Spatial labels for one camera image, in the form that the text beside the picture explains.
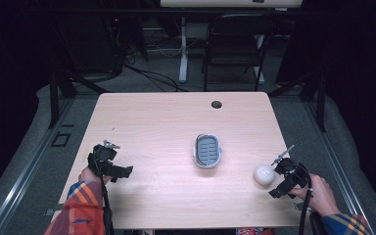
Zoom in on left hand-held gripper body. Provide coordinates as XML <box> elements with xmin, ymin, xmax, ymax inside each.
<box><xmin>87</xmin><ymin>139</ymin><xmax>121</xmax><ymax>179</ymax></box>

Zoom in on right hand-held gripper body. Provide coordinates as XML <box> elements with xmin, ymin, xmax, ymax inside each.
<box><xmin>270</xmin><ymin>144</ymin><xmax>310</xmax><ymax>190</ymax></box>

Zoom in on white round soap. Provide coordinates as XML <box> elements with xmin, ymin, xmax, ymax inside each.
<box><xmin>254</xmin><ymin>164</ymin><xmax>276</xmax><ymax>187</ymax></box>

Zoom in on grey oval soap dish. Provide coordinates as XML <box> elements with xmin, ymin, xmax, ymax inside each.
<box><xmin>193</xmin><ymin>133</ymin><xmax>222</xmax><ymax>169</ymax></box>

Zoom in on person's left hand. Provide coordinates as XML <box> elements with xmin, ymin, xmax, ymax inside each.
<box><xmin>78</xmin><ymin>165</ymin><xmax>113</xmax><ymax>186</ymax></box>

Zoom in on person's right hand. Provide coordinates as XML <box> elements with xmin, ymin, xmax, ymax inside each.
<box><xmin>288</xmin><ymin>173</ymin><xmax>341</xmax><ymax>218</ymax></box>

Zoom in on red patterned cloth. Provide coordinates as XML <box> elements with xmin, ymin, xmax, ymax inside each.
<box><xmin>236</xmin><ymin>227</ymin><xmax>276</xmax><ymax>235</ymax></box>

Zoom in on black metal stand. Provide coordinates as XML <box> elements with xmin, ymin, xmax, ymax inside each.
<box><xmin>47</xmin><ymin>69</ymin><xmax>110</xmax><ymax>129</ymax></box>
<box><xmin>267</xmin><ymin>68</ymin><xmax>328</xmax><ymax>133</ymax></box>

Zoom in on black folding chair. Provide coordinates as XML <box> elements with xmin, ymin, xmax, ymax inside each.
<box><xmin>202</xmin><ymin>13</ymin><xmax>277</xmax><ymax>93</ymax></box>

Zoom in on white desk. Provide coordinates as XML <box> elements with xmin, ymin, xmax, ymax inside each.
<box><xmin>159</xmin><ymin>0</ymin><xmax>304</xmax><ymax>84</ymax></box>

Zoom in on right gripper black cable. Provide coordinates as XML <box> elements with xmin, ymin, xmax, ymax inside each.
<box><xmin>297</xmin><ymin>163</ymin><xmax>314</xmax><ymax>235</ymax></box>

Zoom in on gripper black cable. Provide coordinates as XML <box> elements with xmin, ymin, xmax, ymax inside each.
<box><xmin>297</xmin><ymin>163</ymin><xmax>314</xmax><ymax>235</ymax></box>
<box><xmin>92</xmin><ymin>153</ymin><xmax>115</xmax><ymax>235</ymax></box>

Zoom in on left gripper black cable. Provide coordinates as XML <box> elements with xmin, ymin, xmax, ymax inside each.
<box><xmin>92</xmin><ymin>153</ymin><xmax>115</xmax><ymax>235</ymax></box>

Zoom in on grey metal floor rail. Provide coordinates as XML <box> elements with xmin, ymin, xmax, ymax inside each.
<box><xmin>0</xmin><ymin>97</ymin><xmax>76</xmax><ymax>235</ymax></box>
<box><xmin>303</xmin><ymin>101</ymin><xmax>375</xmax><ymax>235</ymax></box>

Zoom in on black cables on floor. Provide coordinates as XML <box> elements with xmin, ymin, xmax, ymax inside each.
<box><xmin>87</xmin><ymin>19</ymin><xmax>190</xmax><ymax>93</ymax></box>

